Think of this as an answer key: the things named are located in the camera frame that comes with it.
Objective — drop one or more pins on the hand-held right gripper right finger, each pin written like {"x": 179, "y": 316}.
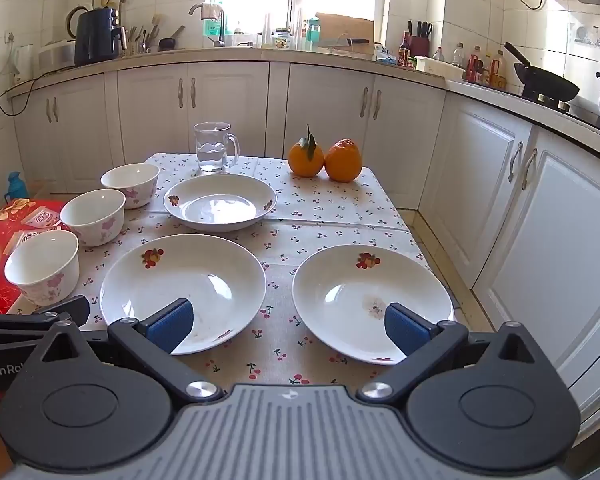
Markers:
{"x": 405, "y": 331}

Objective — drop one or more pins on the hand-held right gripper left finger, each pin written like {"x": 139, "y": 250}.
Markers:
{"x": 170, "y": 327}

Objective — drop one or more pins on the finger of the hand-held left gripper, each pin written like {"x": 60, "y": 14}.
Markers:
{"x": 65, "y": 310}

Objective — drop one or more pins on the white bowl with pink flowers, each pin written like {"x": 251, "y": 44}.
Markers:
{"x": 92, "y": 217}
{"x": 130, "y": 185}
{"x": 42, "y": 267}

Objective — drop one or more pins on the large white plate fruit print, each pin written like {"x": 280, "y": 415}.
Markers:
{"x": 180, "y": 280}
{"x": 350, "y": 290}

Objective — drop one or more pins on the small white plate fruit print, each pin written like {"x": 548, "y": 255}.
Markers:
{"x": 220, "y": 205}

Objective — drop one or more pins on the red printed gift box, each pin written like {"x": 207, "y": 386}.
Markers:
{"x": 0, "y": 230}

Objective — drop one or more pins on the teal thermos flask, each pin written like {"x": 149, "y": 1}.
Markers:
{"x": 16, "y": 186}

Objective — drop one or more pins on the cherry print tablecloth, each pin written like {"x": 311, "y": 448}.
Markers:
{"x": 280, "y": 245}

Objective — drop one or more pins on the white cabinet door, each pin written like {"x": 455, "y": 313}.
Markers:
{"x": 150, "y": 110}
{"x": 245, "y": 105}
{"x": 410, "y": 140}
{"x": 555, "y": 260}
{"x": 35, "y": 135}
{"x": 470, "y": 185}
{"x": 325, "y": 105}
{"x": 80, "y": 130}

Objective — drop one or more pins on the orange without leaf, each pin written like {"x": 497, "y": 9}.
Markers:
{"x": 343, "y": 161}

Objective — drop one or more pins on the clear glass mug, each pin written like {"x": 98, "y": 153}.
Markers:
{"x": 212, "y": 150}

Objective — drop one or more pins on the orange with green leaf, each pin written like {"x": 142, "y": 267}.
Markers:
{"x": 305, "y": 160}

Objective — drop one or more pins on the white rectangular container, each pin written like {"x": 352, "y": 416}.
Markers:
{"x": 437, "y": 67}

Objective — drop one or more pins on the black air fryer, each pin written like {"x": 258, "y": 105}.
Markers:
{"x": 97, "y": 35}

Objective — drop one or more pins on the red label condiment bottle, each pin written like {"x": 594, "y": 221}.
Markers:
{"x": 474, "y": 67}

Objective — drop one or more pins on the yellow oil bottle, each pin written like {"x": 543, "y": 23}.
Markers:
{"x": 498, "y": 72}

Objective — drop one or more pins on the dark sauce bottle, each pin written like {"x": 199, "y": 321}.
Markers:
{"x": 404, "y": 52}

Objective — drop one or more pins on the utensil holder with utensils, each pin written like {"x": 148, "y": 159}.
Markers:
{"x": 142, "y": 40}

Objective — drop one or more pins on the clear plastic bottle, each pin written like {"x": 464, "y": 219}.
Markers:
{"x": 458, "y": 55}

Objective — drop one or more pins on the gas stove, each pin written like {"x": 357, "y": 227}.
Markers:
{"x": 580, "y": 110}

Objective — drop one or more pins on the kitchen countertop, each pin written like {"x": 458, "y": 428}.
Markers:
{"x": 240, "y": 54}

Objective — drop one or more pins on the black wok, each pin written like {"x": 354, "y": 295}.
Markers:
{"x": 547, "y": 85}

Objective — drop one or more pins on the small black bowl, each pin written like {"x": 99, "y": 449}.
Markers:
{"x": 170, "y": 42}

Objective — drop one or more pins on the red knife block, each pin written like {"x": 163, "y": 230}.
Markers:
{"x": 421, "y": 45}

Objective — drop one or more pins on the green dish soap bottle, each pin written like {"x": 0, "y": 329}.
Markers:
{"x": 212, "y": 24}

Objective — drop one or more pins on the metal kitchen faucet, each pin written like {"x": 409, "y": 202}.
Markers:
{"x": 221, "y": 25}

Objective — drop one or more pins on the glass jar with lid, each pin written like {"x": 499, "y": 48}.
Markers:
{"x": 281, "y": 39}

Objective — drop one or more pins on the wooden cutting board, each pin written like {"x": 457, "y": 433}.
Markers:
{"x": 340, "y": 25}

